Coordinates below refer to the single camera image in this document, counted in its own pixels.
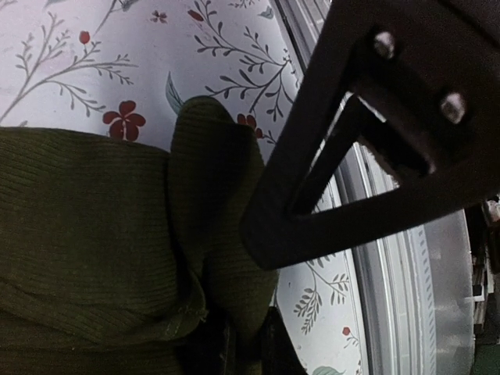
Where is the floral patterned table mat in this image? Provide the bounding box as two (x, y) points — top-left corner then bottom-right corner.
(0, 0), (376, 375)

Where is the dark olive cloth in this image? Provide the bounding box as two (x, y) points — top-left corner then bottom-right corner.
(1, 97), (277, 374)

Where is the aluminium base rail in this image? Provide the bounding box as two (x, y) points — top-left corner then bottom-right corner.
(273, 0), (500, 375)

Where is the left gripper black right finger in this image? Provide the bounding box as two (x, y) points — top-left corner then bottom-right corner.
(240, 1), (499, 270)

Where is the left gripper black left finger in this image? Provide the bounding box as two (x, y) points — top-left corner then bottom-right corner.
(183, 306), (306, 375)

